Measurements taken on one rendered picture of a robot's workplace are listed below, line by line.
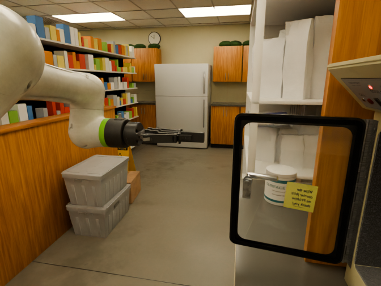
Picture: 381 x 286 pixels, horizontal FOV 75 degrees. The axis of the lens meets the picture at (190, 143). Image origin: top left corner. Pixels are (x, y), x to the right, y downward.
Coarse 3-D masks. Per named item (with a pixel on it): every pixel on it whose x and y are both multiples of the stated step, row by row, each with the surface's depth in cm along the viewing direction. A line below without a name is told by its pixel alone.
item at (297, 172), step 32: (256, 128) 65; (288, 128) 63; (320, 128) 61; (256, 160) 67; (288, 160) 65; (320, 160) 62; (256, 192) 70; (288, 192) 67; (320, 192) 64; (256, 224) 72; (288, 224) 69; (320, 224) 66
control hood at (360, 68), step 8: (376, 56) 37; (336, 64) 51; (344, 64) 47; (352, 64) 44; (360, 64) 41; (368, 64) 39; (376, 64) 37; (336, 72) 53; (344, 72) 50; (352, 72) 46; (360, 72) 43; (368, 72) 41; (376, 72) 38; (360, 104) 57
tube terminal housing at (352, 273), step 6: (378, 114) 56; (378, 120) 56; (378, 126) 55; (378, 132) 55; (372, 156) 57; (366, 186) 59; (366, 192) 59; (360, 222) 61; (354, 252) 64; (354, 264) 63; (348, 270) 66; (354, 270) 63; (348, 276) 66; (354, 276) 63; (360, 276) 60; (348, 282) 66; (354, 282) 63; (360, 282) 60
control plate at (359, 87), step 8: (344, 80) 53; (352, 80) 49; (360, 80) 46; (368, 80) 43; (376, 80) 40; (352, 88) 53; (360, 88) 49; (368, 88) 46; (376, 88) 43; (360, 96) 53; (368, 96) 49; (376, 96) 46; (368, 104) 52; (376, 104) 48
